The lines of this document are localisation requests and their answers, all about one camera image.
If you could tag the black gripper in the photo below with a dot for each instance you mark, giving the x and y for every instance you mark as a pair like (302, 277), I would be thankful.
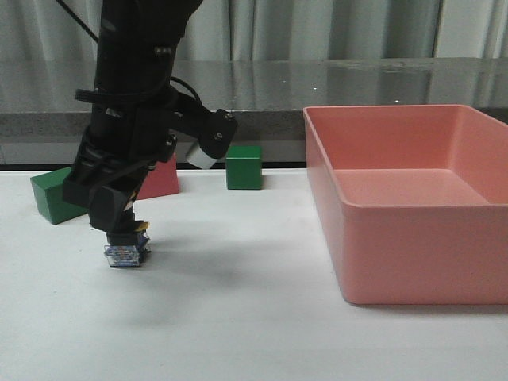
(125, 136)

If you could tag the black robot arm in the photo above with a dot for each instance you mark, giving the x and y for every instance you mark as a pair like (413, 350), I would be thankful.
(136, 50)

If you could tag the left green wooden cube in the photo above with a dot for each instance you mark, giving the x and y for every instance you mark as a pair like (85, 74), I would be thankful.
(48, 194)

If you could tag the green wooden cube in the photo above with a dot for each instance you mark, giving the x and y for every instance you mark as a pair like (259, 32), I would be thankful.
(48, 194)
(243, 166)

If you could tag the pink wooden cube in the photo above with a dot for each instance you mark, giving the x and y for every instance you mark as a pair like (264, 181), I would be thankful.
(161, 181)

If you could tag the right green wooden cube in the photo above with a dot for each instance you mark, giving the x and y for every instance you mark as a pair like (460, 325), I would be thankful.
(243, 166)

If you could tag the grey stone ledge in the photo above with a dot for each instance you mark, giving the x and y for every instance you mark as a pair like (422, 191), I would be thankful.
(42, 122)

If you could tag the grey-green curtain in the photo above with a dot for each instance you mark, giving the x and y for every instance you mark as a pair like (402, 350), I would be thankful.
(275, 30)

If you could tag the pink plastic bin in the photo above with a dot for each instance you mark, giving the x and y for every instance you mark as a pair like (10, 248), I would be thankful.
(412, 201)

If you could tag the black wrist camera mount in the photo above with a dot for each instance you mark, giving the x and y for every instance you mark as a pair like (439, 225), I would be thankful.
(213, 131)

